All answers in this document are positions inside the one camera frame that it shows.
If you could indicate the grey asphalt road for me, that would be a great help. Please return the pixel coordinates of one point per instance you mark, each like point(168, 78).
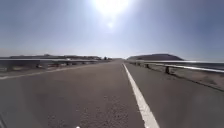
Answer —
point(93, 93)

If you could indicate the dark hill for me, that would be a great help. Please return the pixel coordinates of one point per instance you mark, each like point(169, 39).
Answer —
point(156, 57)

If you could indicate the low distant hills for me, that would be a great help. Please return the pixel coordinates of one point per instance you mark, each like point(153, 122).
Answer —
point(53, 56)

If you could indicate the metal guardrail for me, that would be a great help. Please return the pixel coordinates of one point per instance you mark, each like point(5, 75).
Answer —
point(186, 67)
point(33, 61)

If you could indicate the faint white painted line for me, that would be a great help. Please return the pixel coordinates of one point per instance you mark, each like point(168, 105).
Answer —
point(33, 73)

